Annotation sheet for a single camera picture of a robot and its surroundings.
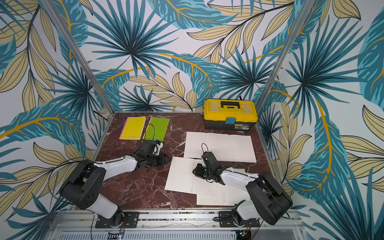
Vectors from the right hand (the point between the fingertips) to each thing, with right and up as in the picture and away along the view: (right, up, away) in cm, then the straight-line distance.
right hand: (193, 171), depth 88 cm
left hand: (-15, +5, +2) cm, 16 cm away
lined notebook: (+21, +13, +13) cm, 28 cm away
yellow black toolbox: (+24, +34, +11) cm, 43 cm away
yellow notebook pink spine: (-44, +25, +23) cm, 56 cm away
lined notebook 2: (+19, -12, -5) cm, 23 cm away
